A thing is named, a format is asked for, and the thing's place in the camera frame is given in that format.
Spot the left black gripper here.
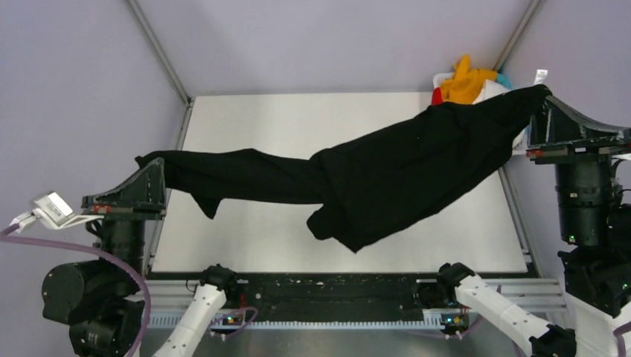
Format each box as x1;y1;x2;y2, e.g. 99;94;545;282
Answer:
83;153;169;292

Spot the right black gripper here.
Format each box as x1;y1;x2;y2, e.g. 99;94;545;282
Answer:
522;87;631;245

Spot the black t-shirt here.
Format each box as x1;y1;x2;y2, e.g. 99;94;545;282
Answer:
136;84;551;252

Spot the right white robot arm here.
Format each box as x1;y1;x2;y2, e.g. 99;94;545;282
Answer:
436;96;630;356

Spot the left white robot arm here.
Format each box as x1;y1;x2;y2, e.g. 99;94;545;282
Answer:
41;158;167;356

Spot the teal t-shirt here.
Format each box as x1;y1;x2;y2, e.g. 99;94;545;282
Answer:
496;73;513;90

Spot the white t-shirt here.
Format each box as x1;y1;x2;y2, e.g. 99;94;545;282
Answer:
473;80;510;104

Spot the red t-shirt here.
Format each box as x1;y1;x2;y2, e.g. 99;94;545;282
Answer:
431;87;443;106

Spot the right aluminium frame post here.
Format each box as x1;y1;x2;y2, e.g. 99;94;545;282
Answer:
493;0;545;72

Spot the aluminium frame post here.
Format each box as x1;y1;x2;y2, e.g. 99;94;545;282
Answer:
493;0;545;72
124;0;192;106

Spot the left aluminium frame post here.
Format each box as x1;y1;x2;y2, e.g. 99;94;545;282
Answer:
124;0;192;106

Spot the white slotted cable duct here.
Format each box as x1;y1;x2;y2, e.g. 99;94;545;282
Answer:
149;312;469;330

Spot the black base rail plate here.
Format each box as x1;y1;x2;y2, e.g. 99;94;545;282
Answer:
224;273;465;323

